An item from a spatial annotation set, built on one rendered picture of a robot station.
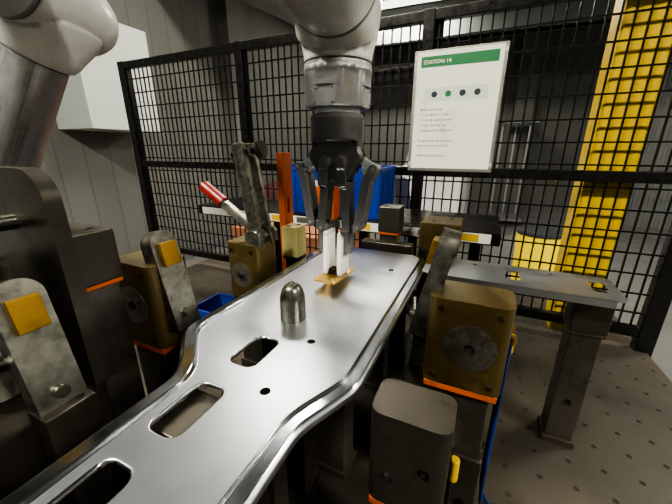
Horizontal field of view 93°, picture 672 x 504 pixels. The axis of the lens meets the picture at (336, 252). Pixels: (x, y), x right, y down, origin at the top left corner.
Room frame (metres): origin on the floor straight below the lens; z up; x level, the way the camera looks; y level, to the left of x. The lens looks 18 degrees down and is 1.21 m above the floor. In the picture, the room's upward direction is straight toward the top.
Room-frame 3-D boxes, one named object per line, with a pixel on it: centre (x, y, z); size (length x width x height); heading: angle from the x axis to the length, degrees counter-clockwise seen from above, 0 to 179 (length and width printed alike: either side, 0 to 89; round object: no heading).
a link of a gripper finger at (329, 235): (0.48, 0.01, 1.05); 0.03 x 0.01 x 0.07; 155
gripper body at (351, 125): (0.48, 0.00, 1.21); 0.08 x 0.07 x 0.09; 65
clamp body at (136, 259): (0.40, 0.26, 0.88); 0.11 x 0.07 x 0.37; 65
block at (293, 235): (0.60, 0.08, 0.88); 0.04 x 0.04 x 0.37; 65
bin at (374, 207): (0.95, -0.01, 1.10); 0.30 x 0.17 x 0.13; 66
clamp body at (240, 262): (0.55, 0.16, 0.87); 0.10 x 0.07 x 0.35; 65
